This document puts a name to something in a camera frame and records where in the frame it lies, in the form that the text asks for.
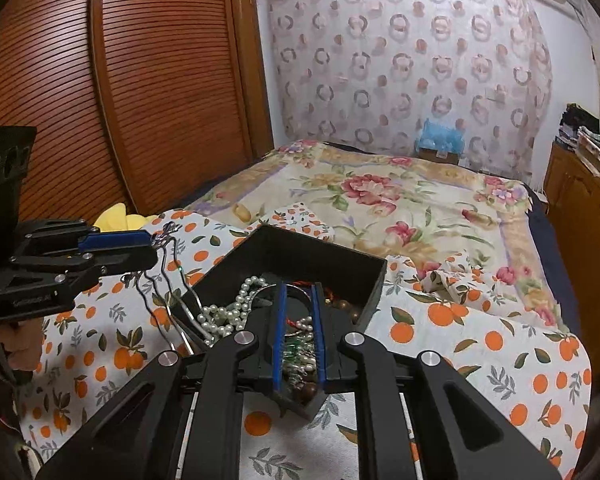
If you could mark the wooden slatted wardrobe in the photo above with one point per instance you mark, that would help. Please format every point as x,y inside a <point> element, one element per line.
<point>155,75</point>

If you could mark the floral blanket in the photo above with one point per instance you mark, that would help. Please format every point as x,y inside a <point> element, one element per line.
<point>405,200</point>

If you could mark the yellow plush toy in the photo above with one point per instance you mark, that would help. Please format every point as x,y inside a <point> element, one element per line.
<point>120,220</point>

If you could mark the person's left hand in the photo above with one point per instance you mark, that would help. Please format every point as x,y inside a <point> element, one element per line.
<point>10,352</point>

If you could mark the small cardboard box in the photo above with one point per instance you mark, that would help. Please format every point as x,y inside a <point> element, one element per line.
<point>437,156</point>

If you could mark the blue plastic bag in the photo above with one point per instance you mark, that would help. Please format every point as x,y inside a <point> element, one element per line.
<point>440,137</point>

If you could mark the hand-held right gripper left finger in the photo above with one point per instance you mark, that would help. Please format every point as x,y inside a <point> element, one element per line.
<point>279,340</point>

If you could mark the black jewelry box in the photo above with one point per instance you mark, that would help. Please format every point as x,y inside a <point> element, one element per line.
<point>300,255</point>

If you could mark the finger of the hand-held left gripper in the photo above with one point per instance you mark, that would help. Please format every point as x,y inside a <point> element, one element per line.
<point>112,240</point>
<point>125,260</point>

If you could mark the wooden cabinet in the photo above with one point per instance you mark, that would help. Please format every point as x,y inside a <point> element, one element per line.
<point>580,220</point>

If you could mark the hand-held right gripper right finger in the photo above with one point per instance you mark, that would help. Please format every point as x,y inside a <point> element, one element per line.
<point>317,330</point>

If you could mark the orange fruit print cloth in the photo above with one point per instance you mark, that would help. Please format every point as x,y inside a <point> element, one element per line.
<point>480,360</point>

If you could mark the dark folded clothes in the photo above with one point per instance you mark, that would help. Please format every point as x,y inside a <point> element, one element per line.
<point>577,122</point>

